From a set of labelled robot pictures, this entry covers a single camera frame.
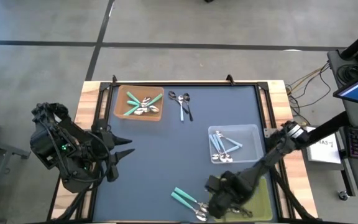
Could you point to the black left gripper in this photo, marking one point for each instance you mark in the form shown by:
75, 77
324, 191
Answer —
99, 154

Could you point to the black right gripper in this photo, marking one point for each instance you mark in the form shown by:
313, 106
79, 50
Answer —
235, 188

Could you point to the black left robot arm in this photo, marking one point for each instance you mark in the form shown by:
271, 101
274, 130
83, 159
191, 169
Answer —
51, 146

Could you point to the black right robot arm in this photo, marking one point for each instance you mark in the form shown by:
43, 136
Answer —
275, 152

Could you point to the yellow-green plastic bin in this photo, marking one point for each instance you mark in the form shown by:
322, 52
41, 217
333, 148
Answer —
261, 205

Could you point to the blue-grey table mat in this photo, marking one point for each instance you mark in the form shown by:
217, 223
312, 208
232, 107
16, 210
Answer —
166, 155

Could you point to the orange plastic bin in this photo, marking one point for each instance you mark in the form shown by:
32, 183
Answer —
123, 93

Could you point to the clear plastic bin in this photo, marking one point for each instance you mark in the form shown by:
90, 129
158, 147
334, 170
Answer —
250, 140

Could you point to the white paper sheet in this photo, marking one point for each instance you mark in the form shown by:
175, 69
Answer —
325, 152

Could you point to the black caster wheel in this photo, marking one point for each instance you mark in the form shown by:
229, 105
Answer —
343, 196

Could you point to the grey equipment cart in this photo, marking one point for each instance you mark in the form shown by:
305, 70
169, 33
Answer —
357, 116

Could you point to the black metal table frame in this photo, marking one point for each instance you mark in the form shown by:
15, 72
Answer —
197, 84

